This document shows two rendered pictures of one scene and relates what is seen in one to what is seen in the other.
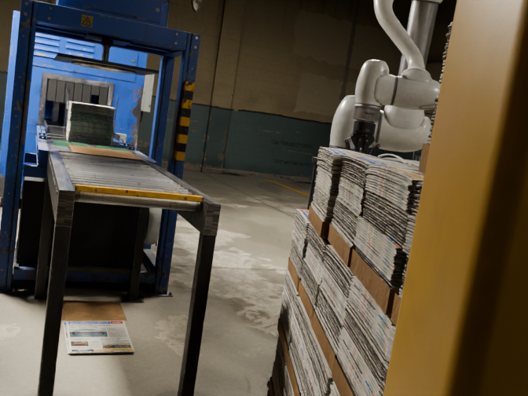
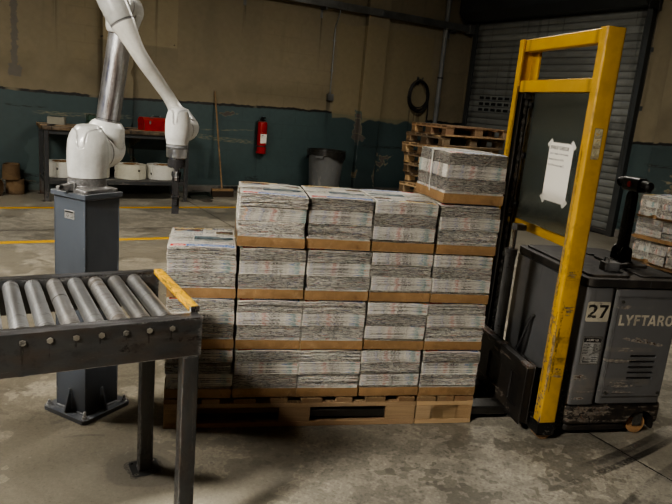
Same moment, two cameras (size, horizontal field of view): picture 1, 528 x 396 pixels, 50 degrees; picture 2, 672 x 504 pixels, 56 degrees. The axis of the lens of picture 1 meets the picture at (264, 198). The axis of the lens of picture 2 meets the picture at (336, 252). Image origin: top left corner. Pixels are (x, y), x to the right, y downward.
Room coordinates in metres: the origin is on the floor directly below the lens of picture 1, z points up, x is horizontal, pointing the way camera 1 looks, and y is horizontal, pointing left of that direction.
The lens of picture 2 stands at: (1.67, 2.46, 1.45)
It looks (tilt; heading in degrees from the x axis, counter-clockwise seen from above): 13 degrees down; 262
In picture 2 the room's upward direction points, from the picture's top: 5 degrees clockwise
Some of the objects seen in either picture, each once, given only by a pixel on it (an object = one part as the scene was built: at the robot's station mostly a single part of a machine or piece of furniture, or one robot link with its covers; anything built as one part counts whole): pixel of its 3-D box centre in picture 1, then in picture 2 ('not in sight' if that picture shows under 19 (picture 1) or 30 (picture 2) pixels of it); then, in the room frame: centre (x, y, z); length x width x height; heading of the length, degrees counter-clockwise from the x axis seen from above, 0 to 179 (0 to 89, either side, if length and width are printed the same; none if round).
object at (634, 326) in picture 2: not in sight; (583, 332); (-0.07, -0.49, 0.40); 0.69 x 0.55 x 0.80; 95
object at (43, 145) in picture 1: (93, 157); not in sight; (3.47, 1.06, 0.75); 0.70 x 0.65 x 0.10; 23
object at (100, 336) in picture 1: (98, 335); not in sight; (2.57, 0.67, 0.01); 0.37 x 0.28 x 0.01; 23
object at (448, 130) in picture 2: not in sight; (452, 170); (-1.19, -6.64, 0.65); 1.33 x 0.94 x 1.30; 27
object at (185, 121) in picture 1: (184, 121); not in sight; (3.31, 0.52, 1.05); 0.05 x 0.05 x 0.45; 23
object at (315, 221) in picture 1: (341, 223); (269, 238); (1.60, -0.23, 0.86); 0.29 x 0.16 x 0.04; 3
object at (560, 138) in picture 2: not in sight; (550, 160); (0.28, -0.46, 1.27); 0.57 x 0.01 x 0.65; 95
